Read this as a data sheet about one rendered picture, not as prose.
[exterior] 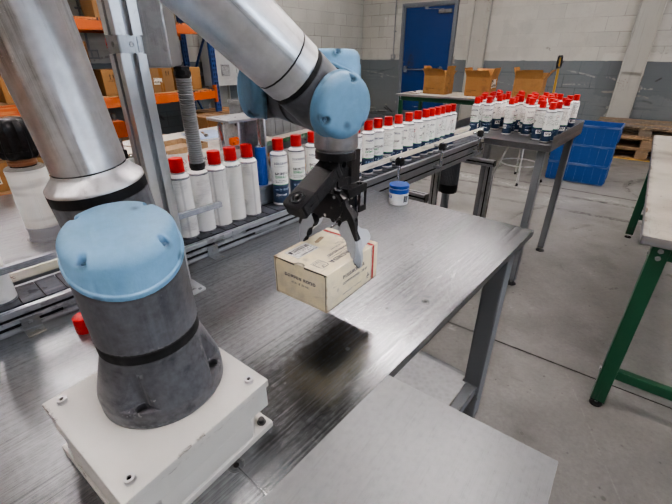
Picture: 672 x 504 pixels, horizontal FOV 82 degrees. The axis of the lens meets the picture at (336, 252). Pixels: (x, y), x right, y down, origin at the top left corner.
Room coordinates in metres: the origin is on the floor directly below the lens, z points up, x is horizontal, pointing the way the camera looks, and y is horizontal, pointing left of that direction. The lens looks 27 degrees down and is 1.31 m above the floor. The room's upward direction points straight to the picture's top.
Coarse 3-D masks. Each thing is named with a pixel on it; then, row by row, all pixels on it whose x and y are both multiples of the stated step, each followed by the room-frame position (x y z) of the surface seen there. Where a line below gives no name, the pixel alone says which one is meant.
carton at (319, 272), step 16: (320, 240) 0.69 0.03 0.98; (336, 240) 0.69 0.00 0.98; (288, 256) 0.62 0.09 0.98; (304, 256) 0.62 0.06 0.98; (320, 256) 0.62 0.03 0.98; (336, 256) 0.62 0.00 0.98; (368, 256) 0.65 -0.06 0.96; (288, 272) 0.60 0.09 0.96; (304, 272) 0.58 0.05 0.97; (320, 272) 0.56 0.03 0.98; (336, 272) 0.57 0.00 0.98; (352, 272) 0.61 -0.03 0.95; (368, 272) 0.65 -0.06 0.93; (288, 288) 0.60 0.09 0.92; (304, 288) 0.58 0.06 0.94; (320, 288) 0.56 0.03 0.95; (336, 288) 0.57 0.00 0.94; (352, 288) 0.61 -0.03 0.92; (320, 304) 0.56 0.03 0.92; (336, 304) 0.57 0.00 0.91
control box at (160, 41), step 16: (144, 0) 0.75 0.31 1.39; (144, 16) 0.75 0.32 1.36; (160, 16) 0.76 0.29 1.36; (144, 32) 0.75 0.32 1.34; (160, 32) 0.76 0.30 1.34; (176, 32) 0.91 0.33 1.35; (144, 48) 0.75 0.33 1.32; (160, 48) 0.76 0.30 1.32; (176, 48) 0.87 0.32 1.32; (160, 64) 0.76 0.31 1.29; (176, 64) 0.82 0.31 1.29
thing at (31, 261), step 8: (200, 208) 0.92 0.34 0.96; (208, 208) 0.93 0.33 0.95; (184, 216) 0.88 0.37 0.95; (40, 256) 0.66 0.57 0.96; (48, 256) 0.67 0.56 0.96; (56, 256) 0.67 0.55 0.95; (8, 264) 0.62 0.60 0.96; (16, 264) 0.63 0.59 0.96; (24, 264) 0.64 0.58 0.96; (32, 264) 0.64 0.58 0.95; (0, 272) 0.61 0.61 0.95; (8, 272) 0.62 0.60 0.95
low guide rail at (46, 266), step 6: (42, 264) 0.71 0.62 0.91; (48, 264) 0.72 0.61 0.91; (54, 264) 0.73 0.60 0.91; (18, 270) 0.68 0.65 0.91; (24, 270) 0.69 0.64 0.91; (30, 270) 0.69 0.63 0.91; (36, 270) 0.70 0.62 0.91; (42, 270) 0.71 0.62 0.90; (48, 270) 0.72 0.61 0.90; (12, 276) 0.67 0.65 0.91; (18, 276) 0.68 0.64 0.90; (24, 276) 0.68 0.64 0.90; (30, 276) 0.69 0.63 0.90; (12, 282) 0.67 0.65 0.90
